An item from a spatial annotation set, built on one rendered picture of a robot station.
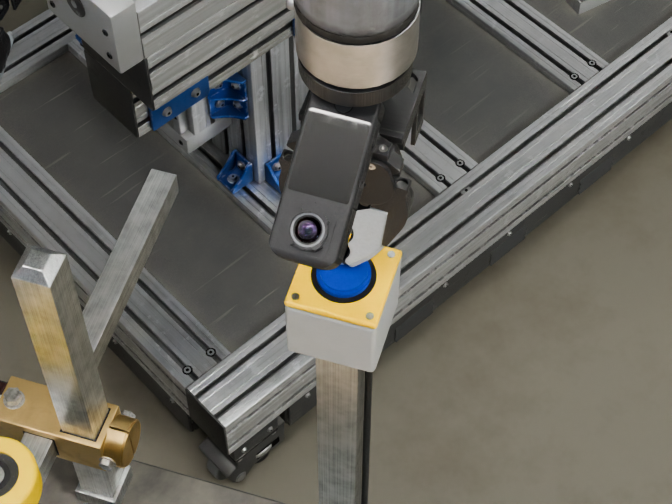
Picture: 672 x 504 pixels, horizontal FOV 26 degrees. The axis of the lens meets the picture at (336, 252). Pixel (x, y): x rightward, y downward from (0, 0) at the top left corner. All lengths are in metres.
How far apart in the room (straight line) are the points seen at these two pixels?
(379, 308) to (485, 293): 1.48
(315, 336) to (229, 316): 1.17
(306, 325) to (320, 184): 0.19
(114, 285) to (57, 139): 0.97
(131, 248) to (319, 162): 0.67
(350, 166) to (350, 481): 0.48
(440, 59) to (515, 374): 0.56
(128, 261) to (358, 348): 0.52
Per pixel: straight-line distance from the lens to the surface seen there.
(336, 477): 1.32
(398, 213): 0.97
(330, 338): 1.07
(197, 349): 2.19
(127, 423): 1.43
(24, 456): 1.37
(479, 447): 2.37
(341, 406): 1.20
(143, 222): 1.57
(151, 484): 1.57
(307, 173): 0.90
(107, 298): 1.52
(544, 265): 2.56
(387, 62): 0.86
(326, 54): 0.86
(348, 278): 1.05
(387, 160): 0.93
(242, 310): 2.24
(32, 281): 1.20
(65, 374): 1.33
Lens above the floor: 2.11
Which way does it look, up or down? 56 degrees down
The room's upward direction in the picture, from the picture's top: straight up
